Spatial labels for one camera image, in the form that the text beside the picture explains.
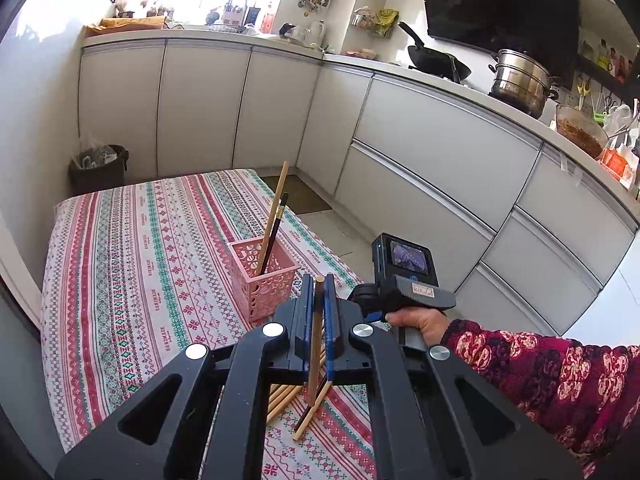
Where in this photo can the person's right forearm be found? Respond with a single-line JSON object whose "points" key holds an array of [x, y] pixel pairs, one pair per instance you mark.
{"points": [[550, 385]]}

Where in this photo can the dark chopstick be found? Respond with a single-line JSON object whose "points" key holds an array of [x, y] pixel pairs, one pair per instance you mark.
{"points": [[276, 232], [306, 410]]}

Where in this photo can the white kettle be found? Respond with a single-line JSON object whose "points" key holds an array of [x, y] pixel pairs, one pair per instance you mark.
{"points": [[316, 34]]}

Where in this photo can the person's right hand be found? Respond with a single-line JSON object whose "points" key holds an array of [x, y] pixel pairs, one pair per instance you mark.
{"points": [[425, 322]]}

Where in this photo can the red bottle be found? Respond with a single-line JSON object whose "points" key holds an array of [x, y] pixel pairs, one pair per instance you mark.
{"points": [[267, 19]]}

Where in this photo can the glass bowl with food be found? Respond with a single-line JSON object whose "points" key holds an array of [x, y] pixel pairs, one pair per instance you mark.
{"points": [[580, 130]]}

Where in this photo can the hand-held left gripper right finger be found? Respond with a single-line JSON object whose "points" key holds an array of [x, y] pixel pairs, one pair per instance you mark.
{"points": [[330, 312]]}

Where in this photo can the black wok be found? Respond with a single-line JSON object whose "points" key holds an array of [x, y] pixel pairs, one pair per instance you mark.
{"points": [[437, 60]]}

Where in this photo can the brown paper package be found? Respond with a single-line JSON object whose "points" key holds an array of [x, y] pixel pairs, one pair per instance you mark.
{"points": [[132, 23]]}

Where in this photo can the black range hood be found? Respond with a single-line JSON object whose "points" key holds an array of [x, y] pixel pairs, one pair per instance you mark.
{"points": [[495, 5]]}

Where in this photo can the dark trash bin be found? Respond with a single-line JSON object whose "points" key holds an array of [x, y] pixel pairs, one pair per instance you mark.
{"points": [[97, 170]]}

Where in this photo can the utensil holder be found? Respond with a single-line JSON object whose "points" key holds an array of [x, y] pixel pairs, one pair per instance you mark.
{"points": [[232, 14]]}

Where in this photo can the pink plastic basket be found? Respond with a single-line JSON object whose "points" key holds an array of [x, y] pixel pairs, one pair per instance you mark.
{"points": [[262, 282]]}

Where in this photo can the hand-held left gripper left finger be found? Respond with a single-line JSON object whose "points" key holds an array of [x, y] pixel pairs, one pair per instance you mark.
{"points": [[306, 312]]}

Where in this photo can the wall rack with packets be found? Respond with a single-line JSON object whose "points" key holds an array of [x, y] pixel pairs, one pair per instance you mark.
{"points": [[372, 20]]}

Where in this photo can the light wooden chopstick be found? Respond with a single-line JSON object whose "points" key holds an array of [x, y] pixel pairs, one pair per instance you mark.
{"points": [[277, 397], [272, 220], [316, 345], [311, 417], [274, 391], [280, 407]]}

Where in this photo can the orange packet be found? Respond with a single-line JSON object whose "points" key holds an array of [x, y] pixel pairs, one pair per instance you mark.
{"points": [[617, 162]]}

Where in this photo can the wall shelf with bottles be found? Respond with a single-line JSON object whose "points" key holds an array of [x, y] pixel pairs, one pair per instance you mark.
{"points": [[610, 60]]}

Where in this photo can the white kitchen base cabinets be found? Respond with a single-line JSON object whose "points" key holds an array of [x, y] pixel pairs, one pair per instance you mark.
{"points": [[425, 150]]}

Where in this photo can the brown floor mat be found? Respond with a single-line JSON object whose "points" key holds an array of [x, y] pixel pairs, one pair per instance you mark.
{"points": [[300, 194]]}

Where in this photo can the steel steamer pot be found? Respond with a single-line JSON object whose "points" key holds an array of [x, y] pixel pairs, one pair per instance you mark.
{"points": [[520, 82]]}

